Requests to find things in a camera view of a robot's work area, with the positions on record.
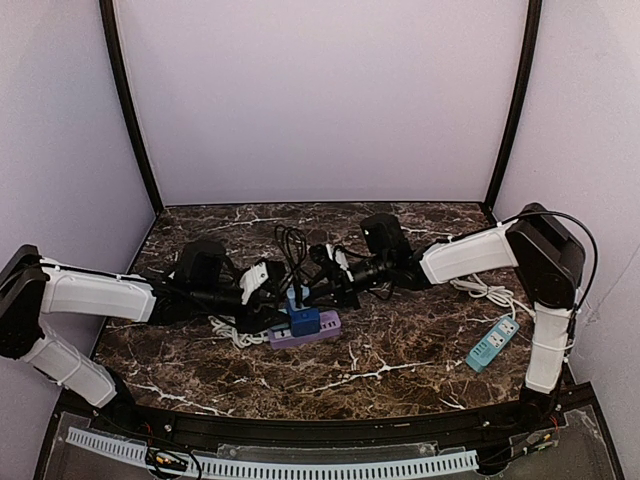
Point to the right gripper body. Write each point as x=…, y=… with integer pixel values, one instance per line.
x=333, y=279

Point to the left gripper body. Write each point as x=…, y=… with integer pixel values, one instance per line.
x=270, y=293

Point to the dark blue cube socket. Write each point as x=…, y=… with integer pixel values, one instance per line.
x=305, y=321

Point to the light blue charger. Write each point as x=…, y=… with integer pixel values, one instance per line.
x=297, y=301

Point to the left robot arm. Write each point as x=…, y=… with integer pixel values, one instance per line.
x=32, y=285

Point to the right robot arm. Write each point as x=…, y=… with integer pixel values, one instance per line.
x=546, y=257

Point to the teal power strip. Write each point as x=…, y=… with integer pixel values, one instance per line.
x=503, y=329

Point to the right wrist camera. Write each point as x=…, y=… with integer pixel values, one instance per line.
x=383, y=235

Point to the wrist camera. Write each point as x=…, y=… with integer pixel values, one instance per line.
x=383, y=235
x=199, y=264

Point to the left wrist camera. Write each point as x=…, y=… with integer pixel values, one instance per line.
x=199, y=264

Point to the white slotted cable duct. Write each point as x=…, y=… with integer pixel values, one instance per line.
x=244, y=462

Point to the left black frame post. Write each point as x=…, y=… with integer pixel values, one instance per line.
x=128, y=110

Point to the black frame post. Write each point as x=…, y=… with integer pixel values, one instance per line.
x=525, y=64
x=128, y=110

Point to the right black frame post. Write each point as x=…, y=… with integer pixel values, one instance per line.
x=525, y=64

